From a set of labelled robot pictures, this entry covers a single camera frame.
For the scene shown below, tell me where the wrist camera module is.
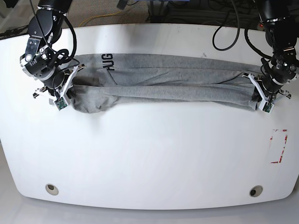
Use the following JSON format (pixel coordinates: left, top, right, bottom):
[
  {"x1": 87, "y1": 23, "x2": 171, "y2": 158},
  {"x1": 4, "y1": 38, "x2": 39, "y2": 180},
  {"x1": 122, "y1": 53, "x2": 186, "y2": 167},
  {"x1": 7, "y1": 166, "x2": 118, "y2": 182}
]
[
  {"x1": 54, "y1": 97, "x2": 68, "y2": 111},
  {"x1": 259, "y1": 103, "x2": 275, "y2": 114}
]

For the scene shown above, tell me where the table grommet hole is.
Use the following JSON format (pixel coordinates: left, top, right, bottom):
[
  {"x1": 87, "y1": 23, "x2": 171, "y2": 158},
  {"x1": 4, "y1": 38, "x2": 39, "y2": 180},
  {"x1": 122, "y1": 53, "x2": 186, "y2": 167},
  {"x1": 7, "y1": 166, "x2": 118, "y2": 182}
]
[
  {"x1": 249, "y1": 185, "x2": 263, "y2": 197},
  {"x1": 45, "y1": 184, "x2": 59, "y2": 196}
]

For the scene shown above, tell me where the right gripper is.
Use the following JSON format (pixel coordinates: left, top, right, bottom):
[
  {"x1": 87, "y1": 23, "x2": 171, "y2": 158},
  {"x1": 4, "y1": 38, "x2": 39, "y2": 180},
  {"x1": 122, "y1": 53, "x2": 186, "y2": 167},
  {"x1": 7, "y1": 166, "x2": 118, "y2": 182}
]
[{"x1": 33, "y1": 64, "x2": 85, "y2": 103}]

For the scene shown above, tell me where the grey Hugging Face T-shirt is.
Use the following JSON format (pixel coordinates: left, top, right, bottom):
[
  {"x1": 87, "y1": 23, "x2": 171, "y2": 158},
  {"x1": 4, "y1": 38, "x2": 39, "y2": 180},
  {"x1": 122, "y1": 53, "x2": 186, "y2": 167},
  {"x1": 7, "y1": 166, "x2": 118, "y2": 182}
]
[{"x1": 72, "y1": 54, "x2": 260, "y2": 113}]

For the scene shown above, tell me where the right table grommet hole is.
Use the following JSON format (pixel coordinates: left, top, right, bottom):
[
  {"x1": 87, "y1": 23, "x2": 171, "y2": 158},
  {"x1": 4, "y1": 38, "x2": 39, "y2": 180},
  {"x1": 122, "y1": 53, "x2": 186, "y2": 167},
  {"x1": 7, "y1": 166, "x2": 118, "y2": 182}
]
[{"x1": 249, "y1": 185, "x2": 263, "y2": 197}]

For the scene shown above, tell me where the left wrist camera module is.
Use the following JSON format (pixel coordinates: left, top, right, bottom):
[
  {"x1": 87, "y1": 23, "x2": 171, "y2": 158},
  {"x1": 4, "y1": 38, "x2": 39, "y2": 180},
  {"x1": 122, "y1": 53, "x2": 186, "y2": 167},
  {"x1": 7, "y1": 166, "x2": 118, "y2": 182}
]
[{"x1": 259, "y1": 103, "x2": 275, "y2": 114}]

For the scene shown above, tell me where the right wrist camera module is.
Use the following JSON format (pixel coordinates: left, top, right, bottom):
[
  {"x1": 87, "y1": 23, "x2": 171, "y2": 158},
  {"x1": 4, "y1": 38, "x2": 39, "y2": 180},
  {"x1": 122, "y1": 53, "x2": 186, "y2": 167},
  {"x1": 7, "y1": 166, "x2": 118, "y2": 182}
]
[{"x1": 54, "y1": 97, "x2": 68, "y2": 111}]

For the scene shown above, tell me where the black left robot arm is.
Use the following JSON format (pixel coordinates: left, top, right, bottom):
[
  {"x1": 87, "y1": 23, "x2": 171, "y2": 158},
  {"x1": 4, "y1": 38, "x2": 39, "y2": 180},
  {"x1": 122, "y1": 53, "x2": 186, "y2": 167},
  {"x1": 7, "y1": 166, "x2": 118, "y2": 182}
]
[{"x1": 244, "y1": 0, "x2": 299, "y2": 113}]

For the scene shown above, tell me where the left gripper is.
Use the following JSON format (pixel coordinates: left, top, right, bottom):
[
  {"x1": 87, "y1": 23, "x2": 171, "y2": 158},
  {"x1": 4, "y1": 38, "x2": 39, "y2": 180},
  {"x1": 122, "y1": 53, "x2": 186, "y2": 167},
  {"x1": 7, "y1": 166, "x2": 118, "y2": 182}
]
[{"x1": 242, "y1": 72, "x2": 292, "y2": 108}]

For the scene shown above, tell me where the yellow cable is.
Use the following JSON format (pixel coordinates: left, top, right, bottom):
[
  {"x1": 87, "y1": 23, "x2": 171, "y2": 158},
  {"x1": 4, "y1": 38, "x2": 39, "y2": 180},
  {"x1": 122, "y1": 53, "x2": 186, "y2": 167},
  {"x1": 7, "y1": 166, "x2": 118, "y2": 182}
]
[{"x1": 80, "y1": 10, "x2": 124, "y2": 28}]

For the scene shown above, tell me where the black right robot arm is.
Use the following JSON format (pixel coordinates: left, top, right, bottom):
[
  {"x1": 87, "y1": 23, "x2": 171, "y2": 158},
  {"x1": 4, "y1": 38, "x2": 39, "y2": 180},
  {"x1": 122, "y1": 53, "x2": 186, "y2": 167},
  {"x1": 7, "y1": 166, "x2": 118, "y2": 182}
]
[{"x1": 20, "y1": 0, "x2": 82, "y2": 110}]

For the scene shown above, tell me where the left table grommet hole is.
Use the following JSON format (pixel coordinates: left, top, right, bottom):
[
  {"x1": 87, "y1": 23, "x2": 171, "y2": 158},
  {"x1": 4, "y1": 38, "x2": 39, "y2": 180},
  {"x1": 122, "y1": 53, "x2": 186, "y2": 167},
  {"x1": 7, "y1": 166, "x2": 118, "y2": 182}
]
[{"x1": 45, "y1": 184, "x2": 59, "y2": 196}]

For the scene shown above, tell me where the red tape rectangle marker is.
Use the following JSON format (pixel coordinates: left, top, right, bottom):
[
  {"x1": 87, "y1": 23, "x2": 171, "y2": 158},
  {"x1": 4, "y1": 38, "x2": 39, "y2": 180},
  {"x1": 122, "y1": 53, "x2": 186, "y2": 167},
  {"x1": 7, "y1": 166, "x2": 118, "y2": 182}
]
[{"x1": 268, "y1": 129, "x2": 288, "y2": 164}]

